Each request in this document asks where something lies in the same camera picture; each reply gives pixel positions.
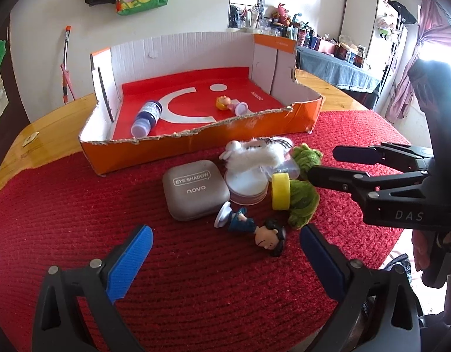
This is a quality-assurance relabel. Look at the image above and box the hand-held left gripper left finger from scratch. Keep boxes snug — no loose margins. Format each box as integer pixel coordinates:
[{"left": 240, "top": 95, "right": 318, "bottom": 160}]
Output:
[{"left": 32, "top": 224, "right": 154, "bottom": 352}]

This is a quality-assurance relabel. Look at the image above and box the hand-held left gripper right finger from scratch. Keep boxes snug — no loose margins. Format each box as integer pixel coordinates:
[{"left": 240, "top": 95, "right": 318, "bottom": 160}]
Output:
[{"left": 299, "top": 223, "right": 422, "bottom": 352}]

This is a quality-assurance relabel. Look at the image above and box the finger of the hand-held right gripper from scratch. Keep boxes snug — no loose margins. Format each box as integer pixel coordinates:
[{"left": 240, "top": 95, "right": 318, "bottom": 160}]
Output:
[
  {"left": 308, "top": 165, "right": 432, "bottom": 207},
  {"left": 333, "top": 141, "right": 437, "bottom": 171}
]

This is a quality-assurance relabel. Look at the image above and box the green yarn plush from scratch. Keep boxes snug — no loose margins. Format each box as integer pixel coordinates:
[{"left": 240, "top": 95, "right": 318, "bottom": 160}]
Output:
[{"left": 287, "top": 143, "right": 322, "bottom": 230}]

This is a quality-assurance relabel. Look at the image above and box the black-haired boy figurine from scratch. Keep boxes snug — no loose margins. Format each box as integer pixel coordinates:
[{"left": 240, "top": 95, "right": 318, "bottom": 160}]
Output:
[{"left": 214, "top": 205, "right": 288, "bottom": 258}]

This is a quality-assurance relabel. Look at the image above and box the yellow foam roll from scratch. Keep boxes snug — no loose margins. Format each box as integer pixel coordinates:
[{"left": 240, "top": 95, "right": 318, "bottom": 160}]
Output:
[{"left": 271, "top": 173, "right": 292, "bottom": 211}]

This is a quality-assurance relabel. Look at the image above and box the grey eyeshadow case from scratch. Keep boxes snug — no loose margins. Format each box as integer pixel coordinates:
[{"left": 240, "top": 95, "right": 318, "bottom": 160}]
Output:
[{"left": 162, "top": 159, "right": 231, "bottom": 221}]

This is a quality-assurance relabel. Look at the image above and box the orange and white cardboard box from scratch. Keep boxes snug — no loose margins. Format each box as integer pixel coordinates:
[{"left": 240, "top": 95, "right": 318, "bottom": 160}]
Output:
[{"left": 79, "top": 32, "right": 326, "bottom": 177}]

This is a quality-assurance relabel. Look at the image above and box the person's right hand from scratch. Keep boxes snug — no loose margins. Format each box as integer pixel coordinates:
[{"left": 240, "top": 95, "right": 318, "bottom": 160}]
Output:
[{"left": 412, "top": 229, "right": 433, "bottom": 270}]

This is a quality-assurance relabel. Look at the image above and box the red knitted mat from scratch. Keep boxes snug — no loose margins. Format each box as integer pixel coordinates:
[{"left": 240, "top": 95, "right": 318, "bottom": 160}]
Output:
[{"left": 0, "top": 110, "right": 413, "bottom": 352}]

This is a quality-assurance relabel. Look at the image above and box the white round jar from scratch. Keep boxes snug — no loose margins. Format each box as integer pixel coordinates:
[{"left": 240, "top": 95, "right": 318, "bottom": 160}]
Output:
[{"left": 225, "top": 167, "right": 269, "bottom": 206}]

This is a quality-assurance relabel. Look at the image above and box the blue cloth covered table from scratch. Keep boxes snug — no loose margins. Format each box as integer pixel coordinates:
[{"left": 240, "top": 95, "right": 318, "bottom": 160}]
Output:
[{"left": 296, "top": 46, "right": 382, "bottom": 93}]

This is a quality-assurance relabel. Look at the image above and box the pink curtain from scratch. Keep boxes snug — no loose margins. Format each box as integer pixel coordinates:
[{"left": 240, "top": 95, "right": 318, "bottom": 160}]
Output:
[{"left": 385, "top": 0, "right": 451, "bottom": 125}]

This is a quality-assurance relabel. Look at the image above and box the row of cosmetic bottles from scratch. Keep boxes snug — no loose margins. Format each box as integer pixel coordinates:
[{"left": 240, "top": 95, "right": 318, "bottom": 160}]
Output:
[{"left": 229, "top": 7, "right": 369, "bottom": 68}]

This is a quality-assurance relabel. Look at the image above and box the white wardrobe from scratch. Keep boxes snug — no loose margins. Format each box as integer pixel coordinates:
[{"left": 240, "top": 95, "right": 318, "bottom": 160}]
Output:
[{"left": 339, "top": 0, "right": 409, "bottom": 55}]

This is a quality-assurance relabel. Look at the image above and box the blue bottle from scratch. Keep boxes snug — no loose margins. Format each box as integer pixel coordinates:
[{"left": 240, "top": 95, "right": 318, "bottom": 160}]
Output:
[{"left": 131, "top": 101, "right": 163, "bottom": 138}]

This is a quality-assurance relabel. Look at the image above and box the red plush toy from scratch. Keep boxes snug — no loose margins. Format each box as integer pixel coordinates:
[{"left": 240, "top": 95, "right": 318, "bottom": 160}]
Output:
[{"left": 272, "top": 3, "right": 292, "bottom": 26}]

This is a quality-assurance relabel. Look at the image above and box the dark brown door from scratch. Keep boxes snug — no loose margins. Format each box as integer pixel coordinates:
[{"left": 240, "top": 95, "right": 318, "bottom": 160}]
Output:
[{"left": 0, "top": 15, "right": 31, "bottom": 187}]

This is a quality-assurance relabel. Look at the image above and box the white fluffy plush keychain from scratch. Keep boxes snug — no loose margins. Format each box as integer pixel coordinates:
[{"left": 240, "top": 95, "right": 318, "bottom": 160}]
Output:
[{"left": 219, "top": 136, "right": 295, "bottom": 172}]

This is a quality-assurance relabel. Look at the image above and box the orange-tipped mop handle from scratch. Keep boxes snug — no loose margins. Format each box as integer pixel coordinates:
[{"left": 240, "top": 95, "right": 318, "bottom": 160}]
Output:
[{"left": 60, "top": 26, "right": 76, "bottom": 105}]

